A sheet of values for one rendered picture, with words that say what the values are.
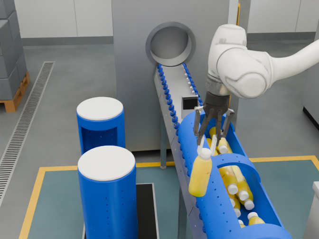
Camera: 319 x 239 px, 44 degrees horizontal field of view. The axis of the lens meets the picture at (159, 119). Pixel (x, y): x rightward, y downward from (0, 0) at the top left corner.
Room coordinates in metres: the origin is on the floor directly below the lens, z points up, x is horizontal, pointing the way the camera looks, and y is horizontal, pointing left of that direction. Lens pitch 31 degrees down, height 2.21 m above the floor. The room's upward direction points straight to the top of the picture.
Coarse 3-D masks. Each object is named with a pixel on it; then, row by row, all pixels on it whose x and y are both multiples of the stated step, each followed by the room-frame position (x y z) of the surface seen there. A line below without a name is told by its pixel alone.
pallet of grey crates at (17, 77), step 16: (0, 0) 4.26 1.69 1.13; (0, 16) 4.26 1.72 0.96; (16, 16) 4.60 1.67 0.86; (0, 32) 3.93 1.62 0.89; (16, 32) 4.47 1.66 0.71; (0, 48) 3.86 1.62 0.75; (16, 48) 4.38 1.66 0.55; (0, 64) 3.86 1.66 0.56; (16, 64) 4.27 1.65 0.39; (0, 80) 3.86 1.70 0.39; (16, 80) 4.12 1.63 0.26; (0, 96) 3.86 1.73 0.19; (16, 96) 4.00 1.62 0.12
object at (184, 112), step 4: (184, 96) 2.17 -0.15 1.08; (188, 96) 2.17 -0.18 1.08; (192, 96) 2.17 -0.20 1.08; (196, 96) 2.17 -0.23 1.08; (184, 100) 2.15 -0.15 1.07; (188, 100) 2.15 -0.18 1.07; (192, 100) 2.15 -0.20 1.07; (196, 100) 2.16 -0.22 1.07; (184, 104) 2.15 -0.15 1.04; (188, 104) 2.15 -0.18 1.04; (192, 104) 2.15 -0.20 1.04; (196, 104) 2.16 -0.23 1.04; (184, 108) 2.15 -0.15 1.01; (188, 108) 2.15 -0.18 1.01; (192, 108) 2.15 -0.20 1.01; (184, 112) 2.16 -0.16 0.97; (188, 112) 2.17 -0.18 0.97; (184, 116) 2.16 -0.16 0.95
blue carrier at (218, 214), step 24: (192, 120) 1.68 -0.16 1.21; (192, 144) 1.51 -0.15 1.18; (240, 144) 1.60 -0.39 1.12; (216, 168) 1.28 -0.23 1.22; (240, 168) 1.52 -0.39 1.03; (216, 192) 1.16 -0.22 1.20; (264, 192) 1.26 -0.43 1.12; (216, 216) 1.06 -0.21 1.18; (240, 216) 1.27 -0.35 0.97; (264, 216) 1.20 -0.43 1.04
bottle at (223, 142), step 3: (210, 129) 1.75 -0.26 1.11; (213, 129) 1.73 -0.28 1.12; (210, 132) 1.73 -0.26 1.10; (213, 132) 1.71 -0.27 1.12; (210, 135) 1.72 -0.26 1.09; (222, 138) 1.64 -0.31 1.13; (219, 141) 1.62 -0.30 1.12; (222, 141) 1.62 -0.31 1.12; (225, 141) 1.63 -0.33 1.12; (219, 144) 1.61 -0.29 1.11; (222, 144) 1.61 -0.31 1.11; (225, 144) 1.61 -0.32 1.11; (216, 147) 1.61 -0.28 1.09
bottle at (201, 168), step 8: (200, 160) 1.10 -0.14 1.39; (208, 160) 1.10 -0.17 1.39; (192, 168) 1.12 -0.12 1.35; (200, 168) 1.09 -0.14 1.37; (208, 168) 1.09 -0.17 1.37; (192, 176) 1.10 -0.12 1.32; (200, 176) 1.09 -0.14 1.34; (208, 176) 1.10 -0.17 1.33; (192, 184) 1.09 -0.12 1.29; (200, 184) 1.08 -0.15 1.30; (192, 192) 1.09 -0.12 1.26; (200, 192) 1.08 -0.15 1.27
